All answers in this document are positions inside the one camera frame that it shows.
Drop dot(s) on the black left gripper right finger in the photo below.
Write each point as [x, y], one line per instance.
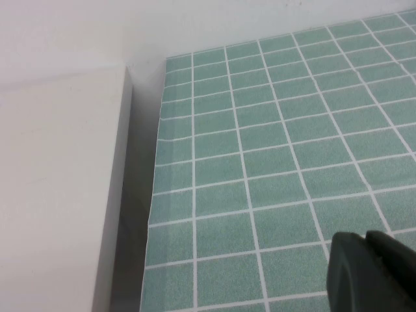
[398, 260]

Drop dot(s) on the white box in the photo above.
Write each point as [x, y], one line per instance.
[55, 178]

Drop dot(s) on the green checkered tablecloth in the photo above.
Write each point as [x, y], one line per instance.
[276, 146]

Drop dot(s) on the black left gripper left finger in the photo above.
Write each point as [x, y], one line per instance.
[347, 279]

